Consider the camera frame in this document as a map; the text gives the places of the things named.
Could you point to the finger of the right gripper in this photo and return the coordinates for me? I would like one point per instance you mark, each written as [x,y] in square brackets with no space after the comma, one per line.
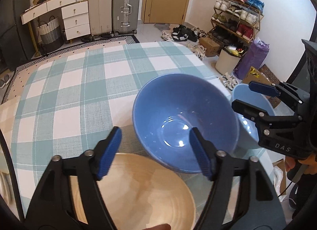
[261,117]
[287,93]

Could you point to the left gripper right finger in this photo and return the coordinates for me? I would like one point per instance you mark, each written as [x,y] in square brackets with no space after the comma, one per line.
[257,204]

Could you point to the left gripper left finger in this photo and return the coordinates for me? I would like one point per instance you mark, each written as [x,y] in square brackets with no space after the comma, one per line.
[52,205]

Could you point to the cream plate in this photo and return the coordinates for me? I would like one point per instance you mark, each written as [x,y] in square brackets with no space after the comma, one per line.
[139,193]

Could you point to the dark blue bowl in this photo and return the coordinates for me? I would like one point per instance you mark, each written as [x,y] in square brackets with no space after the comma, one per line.
[172,151]
[175,103]

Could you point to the right hand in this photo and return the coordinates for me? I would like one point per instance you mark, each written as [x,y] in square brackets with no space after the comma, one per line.
[310,161]

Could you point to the left hand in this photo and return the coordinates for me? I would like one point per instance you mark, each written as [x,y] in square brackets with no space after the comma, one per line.
[164,226]

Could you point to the cardboard box with cat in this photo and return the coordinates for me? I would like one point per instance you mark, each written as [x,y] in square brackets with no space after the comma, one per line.
[255,75]

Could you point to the purple bag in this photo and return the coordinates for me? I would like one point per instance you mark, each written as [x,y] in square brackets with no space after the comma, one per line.
[255,56]

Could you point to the white trash bin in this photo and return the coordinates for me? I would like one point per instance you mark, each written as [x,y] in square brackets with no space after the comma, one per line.
[228,60]

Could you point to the small brown cardboard box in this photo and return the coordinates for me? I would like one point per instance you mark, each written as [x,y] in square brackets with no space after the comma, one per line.
[212,48]

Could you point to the shoe rack with shoes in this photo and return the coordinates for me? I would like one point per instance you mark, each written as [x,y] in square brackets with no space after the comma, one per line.
[236,21]

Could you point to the teal plaid tablecloth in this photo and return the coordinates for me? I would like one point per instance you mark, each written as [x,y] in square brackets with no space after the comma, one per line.
[69,103]

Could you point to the grey slippers pair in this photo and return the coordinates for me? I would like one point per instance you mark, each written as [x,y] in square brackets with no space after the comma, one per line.
[5,80]

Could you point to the black refrigerator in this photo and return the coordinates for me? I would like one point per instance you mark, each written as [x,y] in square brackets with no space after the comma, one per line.
[16,42]

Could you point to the woven laundry basket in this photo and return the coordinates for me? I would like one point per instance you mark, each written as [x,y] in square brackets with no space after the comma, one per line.
[51,34]

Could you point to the silver suitcase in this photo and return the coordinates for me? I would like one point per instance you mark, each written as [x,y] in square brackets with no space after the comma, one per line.
[125,16]

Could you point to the white dresser desk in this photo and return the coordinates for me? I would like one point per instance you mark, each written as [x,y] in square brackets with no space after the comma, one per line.
[74,13]

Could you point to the beige suitcase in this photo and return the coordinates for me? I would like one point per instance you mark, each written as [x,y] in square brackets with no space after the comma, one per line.
[100,16]

